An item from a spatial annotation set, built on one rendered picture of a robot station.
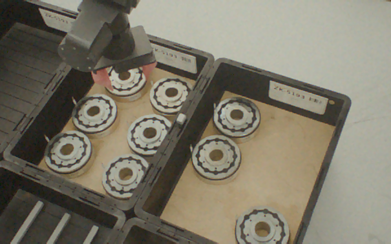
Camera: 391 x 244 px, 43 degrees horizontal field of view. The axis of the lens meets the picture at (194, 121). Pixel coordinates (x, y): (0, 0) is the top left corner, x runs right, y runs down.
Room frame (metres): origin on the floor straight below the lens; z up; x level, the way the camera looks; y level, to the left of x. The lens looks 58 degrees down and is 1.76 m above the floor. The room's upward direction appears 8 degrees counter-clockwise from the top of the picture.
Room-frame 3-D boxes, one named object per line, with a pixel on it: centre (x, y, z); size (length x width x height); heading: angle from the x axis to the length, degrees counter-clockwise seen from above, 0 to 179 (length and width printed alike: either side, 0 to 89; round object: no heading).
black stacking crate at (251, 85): (0.44, -0.09, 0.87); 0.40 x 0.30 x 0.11; 149
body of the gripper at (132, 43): (0.55, 0.11, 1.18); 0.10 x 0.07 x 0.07; 102
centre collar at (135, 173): (0.47, 0.15, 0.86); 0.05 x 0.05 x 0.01
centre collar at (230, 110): (0.57, -0.09, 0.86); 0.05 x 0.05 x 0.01
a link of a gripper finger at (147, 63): (0.55, 0.09, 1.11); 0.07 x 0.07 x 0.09; 12
